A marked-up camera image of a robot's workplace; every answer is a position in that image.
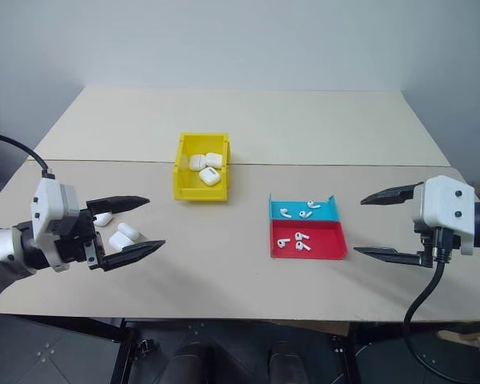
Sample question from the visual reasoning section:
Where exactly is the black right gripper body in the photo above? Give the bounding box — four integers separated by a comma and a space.
413, 222, 463, 268

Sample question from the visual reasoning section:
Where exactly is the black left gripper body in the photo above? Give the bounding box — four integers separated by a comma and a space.
50, 201, 107, 273

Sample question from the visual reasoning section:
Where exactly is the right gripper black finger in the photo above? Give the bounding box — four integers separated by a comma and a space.
360, 182, 426, 207
353, 245, 423, 267

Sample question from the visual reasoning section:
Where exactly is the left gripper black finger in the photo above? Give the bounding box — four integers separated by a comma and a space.
99, 238, 167, 273
86, 194, 151, 219

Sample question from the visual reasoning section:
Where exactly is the yellow plastic bin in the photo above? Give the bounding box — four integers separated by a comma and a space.
171, 131, 232, 204

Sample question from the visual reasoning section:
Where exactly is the red tray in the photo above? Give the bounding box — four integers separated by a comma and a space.
269, 218, 348, 261

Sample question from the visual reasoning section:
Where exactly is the blue tray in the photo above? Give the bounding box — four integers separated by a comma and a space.
267, 193, 342, 222

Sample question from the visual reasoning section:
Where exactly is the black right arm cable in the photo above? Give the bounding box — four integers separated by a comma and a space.
402, 227, 480, 384

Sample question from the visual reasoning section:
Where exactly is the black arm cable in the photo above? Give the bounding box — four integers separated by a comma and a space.
0, 130, 58, 181
402, 227, 480, 384

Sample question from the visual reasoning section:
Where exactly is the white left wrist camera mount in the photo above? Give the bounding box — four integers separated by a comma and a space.
28, 177, 81, 274

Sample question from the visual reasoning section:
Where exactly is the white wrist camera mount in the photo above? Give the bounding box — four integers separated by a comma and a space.
410, 174, 477, 256
28, 177, 81, 274

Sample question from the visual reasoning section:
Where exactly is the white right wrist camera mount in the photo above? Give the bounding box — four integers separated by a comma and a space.
410, 174, 477, 256

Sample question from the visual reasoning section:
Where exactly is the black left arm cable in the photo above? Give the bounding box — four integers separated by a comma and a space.
0, 130, 58, 181

